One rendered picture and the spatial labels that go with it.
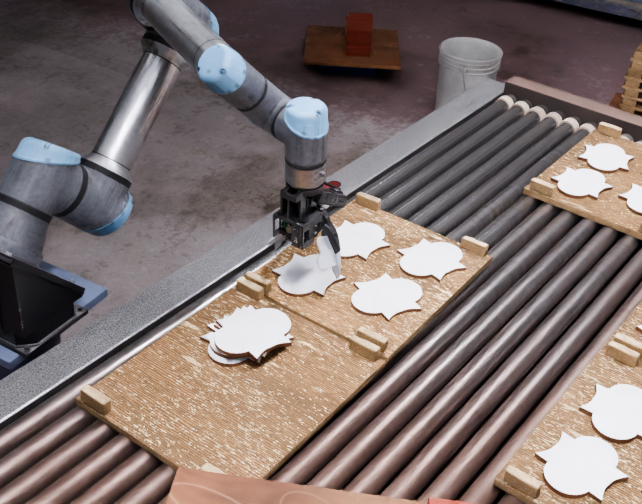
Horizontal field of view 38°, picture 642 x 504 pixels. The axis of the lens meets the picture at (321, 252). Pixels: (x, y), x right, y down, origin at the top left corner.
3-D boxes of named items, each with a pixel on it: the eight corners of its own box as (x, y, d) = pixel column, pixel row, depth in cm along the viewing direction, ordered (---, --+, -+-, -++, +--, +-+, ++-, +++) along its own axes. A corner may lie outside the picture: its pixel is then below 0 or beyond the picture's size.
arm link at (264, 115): (245, 63, 167) (280, 85, 160) (280, 93, 176) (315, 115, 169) (220, 98, 167) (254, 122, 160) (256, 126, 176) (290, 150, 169)
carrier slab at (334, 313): (238, 288, 182) (237, 282, 181) (354, 204, 210) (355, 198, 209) (386, 364, 166) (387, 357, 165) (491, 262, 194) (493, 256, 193)
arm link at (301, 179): (301, 145, 170) (337, 159, 167) (300, 166, 173) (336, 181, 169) (276, 161, 165) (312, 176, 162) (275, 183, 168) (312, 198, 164)
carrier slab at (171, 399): (75, 404, 154) (74, 397, 153) (237, 290, 181) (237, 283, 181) (234, 510, 138) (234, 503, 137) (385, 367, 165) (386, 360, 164)
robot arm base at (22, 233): (-54, 226, 174) (-30, 179, 175) (2, 250, 187) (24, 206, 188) (-1, 250, 166) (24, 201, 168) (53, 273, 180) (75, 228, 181)
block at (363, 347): (347, 349, 166) (348, 337, 165) (353, 344, 168) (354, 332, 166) (375, 363, 164) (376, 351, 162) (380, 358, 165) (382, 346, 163)
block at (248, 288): (235, 290, 179) (235, 279, 177) (241, 286, 180) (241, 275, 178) (258, 303, 176) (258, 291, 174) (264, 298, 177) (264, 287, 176)
